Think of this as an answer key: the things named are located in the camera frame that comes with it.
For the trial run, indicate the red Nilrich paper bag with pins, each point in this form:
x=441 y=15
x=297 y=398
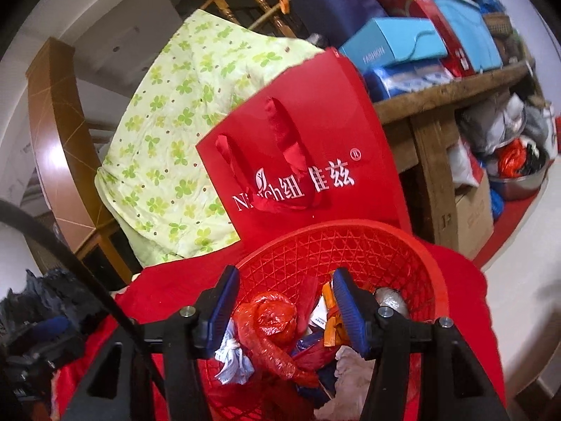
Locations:
x=306 y=149

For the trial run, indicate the black ruffled garment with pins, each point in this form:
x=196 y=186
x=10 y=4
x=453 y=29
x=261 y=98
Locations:
x=45 y=327

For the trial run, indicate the red bed blanket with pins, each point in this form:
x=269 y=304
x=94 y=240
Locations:
x=163 y=289

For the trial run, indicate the grey white bag bundle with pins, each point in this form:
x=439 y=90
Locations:
x=493 y=123

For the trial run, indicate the large light blue box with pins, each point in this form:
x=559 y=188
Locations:
x=466 y=20

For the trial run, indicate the white plastic bag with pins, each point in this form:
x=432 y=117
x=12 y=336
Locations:
x=354 y=375

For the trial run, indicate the blue white patterned package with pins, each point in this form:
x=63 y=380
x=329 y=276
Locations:
x=391 y=81

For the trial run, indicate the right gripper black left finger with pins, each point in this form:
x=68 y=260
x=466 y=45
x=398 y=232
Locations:
x=161 y=355

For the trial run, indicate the steel basin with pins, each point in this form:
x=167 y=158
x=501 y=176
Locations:
x=522 y=188

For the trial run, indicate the orange wrapper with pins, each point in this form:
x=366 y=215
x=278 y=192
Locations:
x=334 y=333

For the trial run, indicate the orange red plastic bag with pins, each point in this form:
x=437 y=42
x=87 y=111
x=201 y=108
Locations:
x=511 y=159

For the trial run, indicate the navy blue bag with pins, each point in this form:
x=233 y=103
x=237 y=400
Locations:
x=336 y=20

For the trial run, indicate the wooden stair railing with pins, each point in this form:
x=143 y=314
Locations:
x=263 y=16

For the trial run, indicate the green clover patterned quilt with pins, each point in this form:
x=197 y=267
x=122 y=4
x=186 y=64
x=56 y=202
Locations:
x=152 y=179

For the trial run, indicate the light blue cardboard box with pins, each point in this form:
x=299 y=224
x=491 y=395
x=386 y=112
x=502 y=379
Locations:
x=388 y=41

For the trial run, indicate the brown cardboard box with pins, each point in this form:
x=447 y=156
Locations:
x=475 y=218

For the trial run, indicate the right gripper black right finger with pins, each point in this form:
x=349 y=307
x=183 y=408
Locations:
x=451 y=383

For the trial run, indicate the wooden table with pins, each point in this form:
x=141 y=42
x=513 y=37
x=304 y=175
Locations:
x=420 y=127

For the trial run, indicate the red plastic mesh basket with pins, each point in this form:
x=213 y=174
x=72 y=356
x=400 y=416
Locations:
x=375 y=254

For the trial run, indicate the brown wooden headboard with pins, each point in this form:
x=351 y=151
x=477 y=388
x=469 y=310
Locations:
x=67 y=162

